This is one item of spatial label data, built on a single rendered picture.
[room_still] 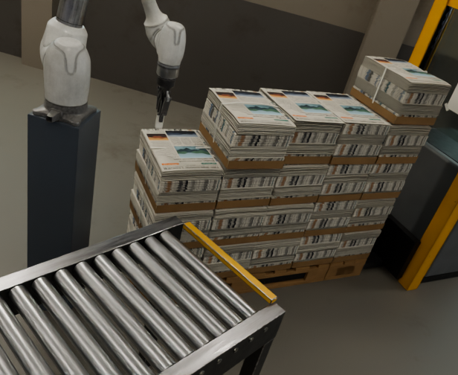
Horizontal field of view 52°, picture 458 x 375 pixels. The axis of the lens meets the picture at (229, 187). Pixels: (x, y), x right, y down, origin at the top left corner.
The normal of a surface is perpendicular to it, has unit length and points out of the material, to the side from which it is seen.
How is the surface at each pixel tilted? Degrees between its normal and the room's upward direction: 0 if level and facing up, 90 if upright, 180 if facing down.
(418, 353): 0
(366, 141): 90
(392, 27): 90
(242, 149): 90
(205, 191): 90
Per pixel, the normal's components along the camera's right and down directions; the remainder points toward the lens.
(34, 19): -0.17, 0.48
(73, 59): 0.48, 0.18
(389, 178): 0.40, 0.55
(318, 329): 0.22, -0.83
